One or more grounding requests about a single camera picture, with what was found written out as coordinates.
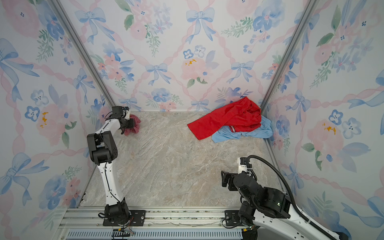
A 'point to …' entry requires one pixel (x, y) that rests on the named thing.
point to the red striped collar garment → (233, 128)
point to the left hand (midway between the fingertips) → (132, 121)
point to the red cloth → (244, 115)
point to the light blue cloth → (224, 133)
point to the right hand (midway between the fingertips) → (228, 173)
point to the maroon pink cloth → (128, 131)
